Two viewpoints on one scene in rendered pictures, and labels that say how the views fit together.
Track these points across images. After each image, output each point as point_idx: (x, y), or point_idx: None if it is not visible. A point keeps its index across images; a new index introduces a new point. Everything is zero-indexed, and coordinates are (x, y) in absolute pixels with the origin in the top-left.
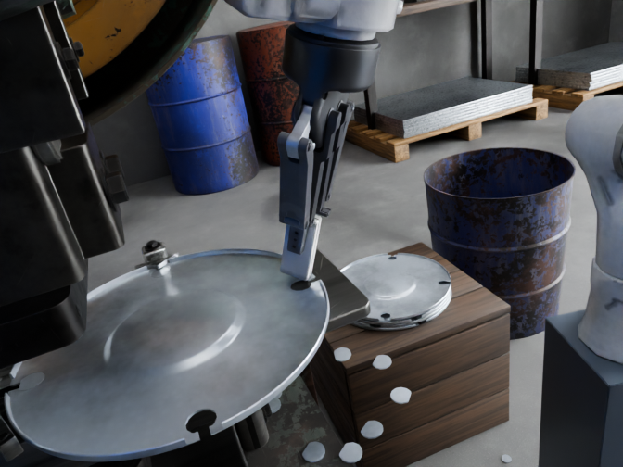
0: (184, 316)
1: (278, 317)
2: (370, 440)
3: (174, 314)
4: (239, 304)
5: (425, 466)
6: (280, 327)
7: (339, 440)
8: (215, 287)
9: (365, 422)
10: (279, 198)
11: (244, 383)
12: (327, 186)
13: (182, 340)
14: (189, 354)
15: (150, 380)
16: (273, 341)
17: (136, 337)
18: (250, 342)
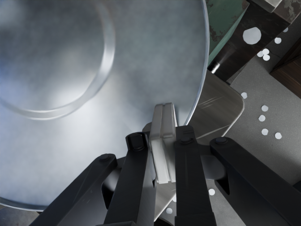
0: (53, 44)
1: (91, 144)
2: (288, 72)
3: (52, 30)
4: (95, 88)
5: (298, 104)
6: (77, 155)
7: (294, 40)
8: (119, 32)
9: (294, 68)
10: (68, 185)
11: (4, 166)
12: (223, 192)
13: (21, 73)
14: (7, 97)
15: None
16: (58, 161)
17: (10, 21)
18: (49, 138)
